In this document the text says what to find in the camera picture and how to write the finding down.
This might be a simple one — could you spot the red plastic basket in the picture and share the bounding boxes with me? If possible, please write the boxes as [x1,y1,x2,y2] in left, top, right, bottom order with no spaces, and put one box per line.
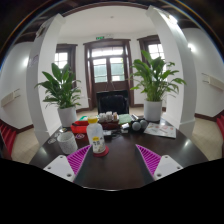
[70,119,90,135]

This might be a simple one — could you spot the white speckled cup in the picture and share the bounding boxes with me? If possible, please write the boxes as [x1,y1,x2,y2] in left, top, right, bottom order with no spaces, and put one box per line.
[56,131,79,155]

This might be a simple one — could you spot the dark tray with small cups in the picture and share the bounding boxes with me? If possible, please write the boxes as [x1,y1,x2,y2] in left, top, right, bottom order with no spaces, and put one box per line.
[98,111,121,130]

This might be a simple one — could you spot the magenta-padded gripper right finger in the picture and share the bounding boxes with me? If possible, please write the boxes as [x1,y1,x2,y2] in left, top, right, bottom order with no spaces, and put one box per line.
[134,143,185,190]

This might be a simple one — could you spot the flat round red coaster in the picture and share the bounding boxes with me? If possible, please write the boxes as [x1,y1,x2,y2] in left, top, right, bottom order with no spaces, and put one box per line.
[92,145,110,158]

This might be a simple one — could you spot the grey headphones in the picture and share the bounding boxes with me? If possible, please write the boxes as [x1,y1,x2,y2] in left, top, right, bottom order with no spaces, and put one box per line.
[129,119,149,133]

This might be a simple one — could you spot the green plant in white pot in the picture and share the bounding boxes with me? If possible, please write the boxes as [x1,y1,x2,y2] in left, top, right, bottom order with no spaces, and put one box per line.
[129,49,188,123]
[34,62,83,128]

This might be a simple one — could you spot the printed paper leaflet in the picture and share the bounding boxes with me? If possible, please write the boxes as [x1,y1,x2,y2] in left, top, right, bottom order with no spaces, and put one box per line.
[143,122,178,139]

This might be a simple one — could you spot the black office chair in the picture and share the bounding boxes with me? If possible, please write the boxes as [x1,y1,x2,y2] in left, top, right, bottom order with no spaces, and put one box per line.
[95,89,130,115]

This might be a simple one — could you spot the dark wooden double door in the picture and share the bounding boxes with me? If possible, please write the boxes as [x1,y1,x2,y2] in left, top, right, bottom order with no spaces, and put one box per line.
[83,39,134,109]

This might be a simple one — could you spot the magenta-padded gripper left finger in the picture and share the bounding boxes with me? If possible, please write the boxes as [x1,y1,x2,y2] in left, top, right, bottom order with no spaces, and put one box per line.
[43,144,93,190]

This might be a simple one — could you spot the white wall-mounted box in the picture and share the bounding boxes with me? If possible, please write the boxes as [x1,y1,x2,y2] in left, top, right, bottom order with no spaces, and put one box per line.
[201,72,224,91]
[0,89,21,108]

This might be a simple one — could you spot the dark-framed window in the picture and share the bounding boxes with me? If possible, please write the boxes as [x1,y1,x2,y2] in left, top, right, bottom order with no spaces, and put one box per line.
[54,43,78,73]
[137,34,168,68]

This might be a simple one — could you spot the black flat device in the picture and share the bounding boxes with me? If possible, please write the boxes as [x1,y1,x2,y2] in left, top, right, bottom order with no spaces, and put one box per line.
[103,129,122,139]

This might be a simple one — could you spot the clear bottle with yellow cap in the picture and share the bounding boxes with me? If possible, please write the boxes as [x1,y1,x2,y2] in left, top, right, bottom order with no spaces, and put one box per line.
[85,115,107,155]

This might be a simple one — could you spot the green cloth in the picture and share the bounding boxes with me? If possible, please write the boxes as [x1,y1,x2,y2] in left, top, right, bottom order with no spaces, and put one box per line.
[118,113,134,126]

